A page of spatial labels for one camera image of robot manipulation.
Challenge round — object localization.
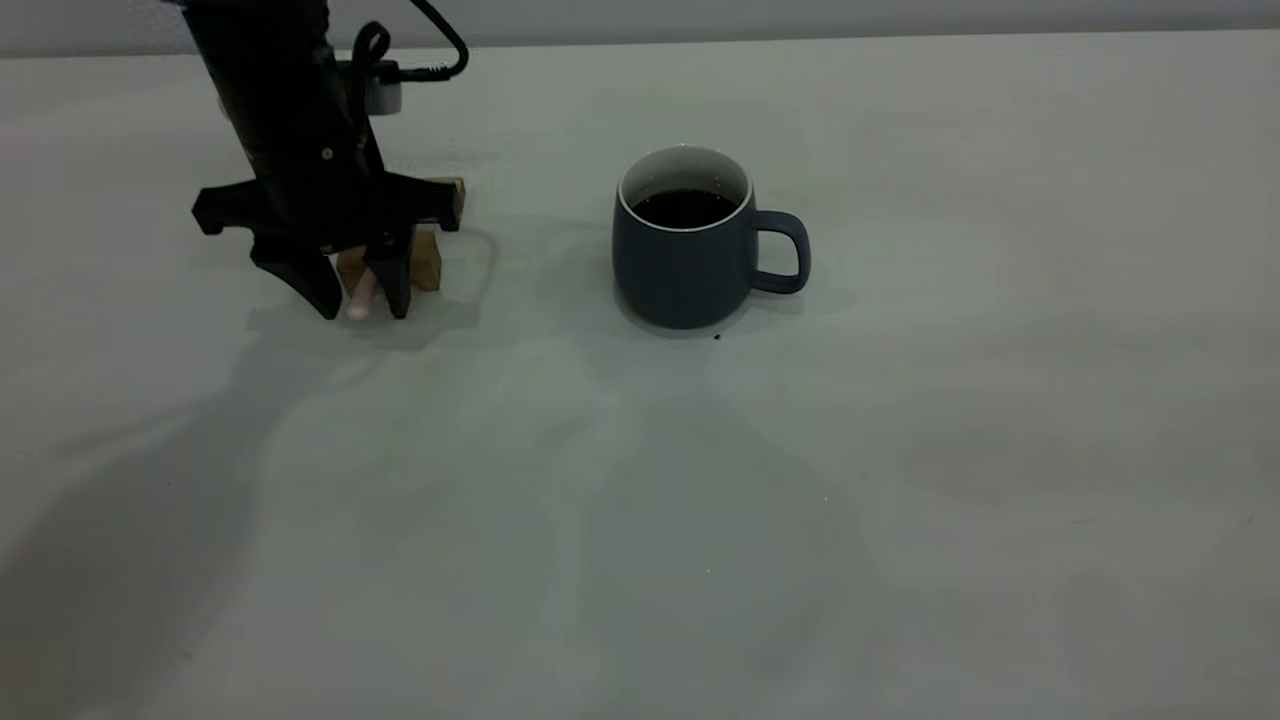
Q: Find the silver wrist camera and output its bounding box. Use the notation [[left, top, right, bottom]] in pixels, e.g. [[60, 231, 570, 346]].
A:
[[338, 60, 403, 117]]

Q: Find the black camera cable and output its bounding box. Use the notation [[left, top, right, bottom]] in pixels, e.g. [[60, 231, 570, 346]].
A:
[[350, 0, 471, 85]]

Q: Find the arched wooden block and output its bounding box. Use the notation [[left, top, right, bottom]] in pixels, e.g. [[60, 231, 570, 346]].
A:
[[337, 229, 443, 297]]

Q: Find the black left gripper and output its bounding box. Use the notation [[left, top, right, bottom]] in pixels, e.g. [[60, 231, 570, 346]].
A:
[[192, 40, 464, 321]]

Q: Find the dark grey ceramic cup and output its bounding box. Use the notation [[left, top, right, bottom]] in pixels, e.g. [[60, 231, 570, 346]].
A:
[[611, 146, 812, 331]]

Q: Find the flat rectangular wooden block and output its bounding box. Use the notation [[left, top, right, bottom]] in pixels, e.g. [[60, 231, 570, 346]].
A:
[[430, 177, 467, 231]]

